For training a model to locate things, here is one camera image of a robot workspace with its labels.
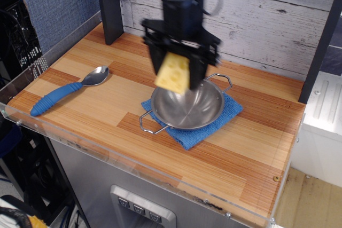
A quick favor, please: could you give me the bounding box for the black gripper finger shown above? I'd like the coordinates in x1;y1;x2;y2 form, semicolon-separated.
189;55;208;90
148;43;168;75

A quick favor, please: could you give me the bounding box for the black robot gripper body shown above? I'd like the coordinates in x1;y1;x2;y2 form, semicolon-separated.
141;1;221;66

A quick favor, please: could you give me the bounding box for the yellow toy cheese wedge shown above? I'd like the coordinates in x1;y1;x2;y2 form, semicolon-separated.
154;52;190;95

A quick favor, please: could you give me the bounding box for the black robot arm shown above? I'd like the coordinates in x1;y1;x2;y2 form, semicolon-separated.
142;0;221;90

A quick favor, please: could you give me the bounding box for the yellow object bottom left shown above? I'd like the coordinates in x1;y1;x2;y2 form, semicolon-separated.
28;216;48;228

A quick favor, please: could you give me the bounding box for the blue folded cloth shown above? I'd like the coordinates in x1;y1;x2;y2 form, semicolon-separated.
141;93;244;151

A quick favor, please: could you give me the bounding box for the blue fabric panel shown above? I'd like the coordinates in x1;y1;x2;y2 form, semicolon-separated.
24;0;100;53

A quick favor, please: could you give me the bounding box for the black equipment rack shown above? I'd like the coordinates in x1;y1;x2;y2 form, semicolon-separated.
0;0;43;79

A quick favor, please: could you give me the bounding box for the white appliance on right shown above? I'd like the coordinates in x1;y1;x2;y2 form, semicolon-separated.
291;72;341;187

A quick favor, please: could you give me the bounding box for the clear acrylic table guard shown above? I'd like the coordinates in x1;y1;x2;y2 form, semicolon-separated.
1;25;305;227

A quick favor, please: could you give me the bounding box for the silver dispenser button panel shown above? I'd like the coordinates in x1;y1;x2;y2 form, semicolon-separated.
110;185;177;227

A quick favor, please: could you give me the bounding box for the silver metal pot with handles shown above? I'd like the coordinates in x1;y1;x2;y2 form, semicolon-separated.
139;73;232;134

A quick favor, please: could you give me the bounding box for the blue handled metal spoon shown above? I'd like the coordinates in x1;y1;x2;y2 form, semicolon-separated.
30;66;110;116

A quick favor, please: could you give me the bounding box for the dark grey left post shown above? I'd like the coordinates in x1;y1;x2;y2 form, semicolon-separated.
99;0;124;45

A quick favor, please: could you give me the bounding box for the dark grey post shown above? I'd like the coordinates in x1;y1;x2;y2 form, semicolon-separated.
99;0;124;45
298;0;341;104

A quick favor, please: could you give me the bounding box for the dark grey right post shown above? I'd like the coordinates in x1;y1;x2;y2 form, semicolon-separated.
298;0;341;104

